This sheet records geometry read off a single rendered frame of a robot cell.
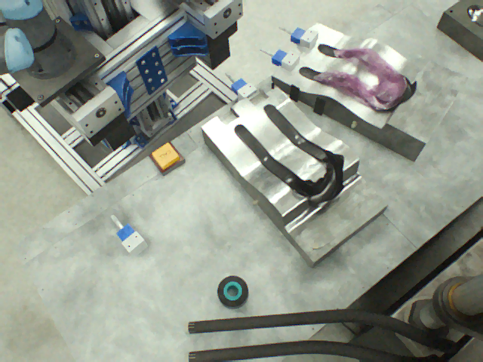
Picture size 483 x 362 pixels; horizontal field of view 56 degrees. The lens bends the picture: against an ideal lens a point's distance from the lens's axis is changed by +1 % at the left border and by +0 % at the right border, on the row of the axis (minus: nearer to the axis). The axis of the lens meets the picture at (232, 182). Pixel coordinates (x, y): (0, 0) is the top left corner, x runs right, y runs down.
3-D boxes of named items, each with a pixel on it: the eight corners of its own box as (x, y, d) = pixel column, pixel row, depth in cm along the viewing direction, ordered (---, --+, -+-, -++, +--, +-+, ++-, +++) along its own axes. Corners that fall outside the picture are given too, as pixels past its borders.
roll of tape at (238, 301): (226, 273, 121) (226, 270, 118) (253, 286, 119) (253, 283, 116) (213, 300, 118) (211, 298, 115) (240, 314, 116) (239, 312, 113)
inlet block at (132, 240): (108, 225, 130) (101, 218, 125) (121, 213, 131) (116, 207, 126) (134, 257, 125) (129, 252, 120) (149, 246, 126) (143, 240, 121)
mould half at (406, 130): (271, 85, 146) (271, 63, 136) (314, 33, 154) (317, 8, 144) (414, 162, 131) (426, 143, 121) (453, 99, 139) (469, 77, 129)
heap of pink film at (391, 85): (309, 83, 138) (311, 66, 131) (339, 44, 144) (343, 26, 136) (386, 123, 130) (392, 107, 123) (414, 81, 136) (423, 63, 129)
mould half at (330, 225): (204, 142, 139) (198, 118, 127) (270, 97, 144) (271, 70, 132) (312, 268, 120) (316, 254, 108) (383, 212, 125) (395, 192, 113)
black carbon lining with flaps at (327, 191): (230, 133, 131) (227, 115, 123) (273, 103, 135) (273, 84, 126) (308, 221, 118) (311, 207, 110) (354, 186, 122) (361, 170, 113)
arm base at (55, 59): (12, 59, 127) (-8, 33, 118) (56, 28, 131) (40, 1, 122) (42, 88, 122) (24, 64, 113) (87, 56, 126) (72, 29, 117)
